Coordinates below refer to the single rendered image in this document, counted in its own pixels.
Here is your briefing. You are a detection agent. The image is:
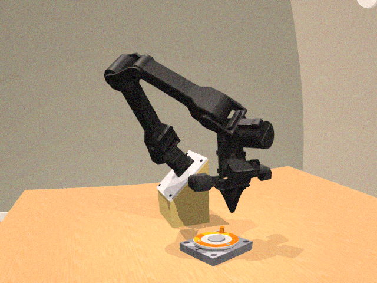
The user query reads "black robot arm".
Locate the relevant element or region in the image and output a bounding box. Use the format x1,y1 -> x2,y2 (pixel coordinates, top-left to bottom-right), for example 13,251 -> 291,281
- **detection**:
104,53 -> 274,185

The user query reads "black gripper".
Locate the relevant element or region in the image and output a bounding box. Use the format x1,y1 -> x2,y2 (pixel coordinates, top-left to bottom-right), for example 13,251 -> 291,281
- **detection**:
188,147 -> 272,213

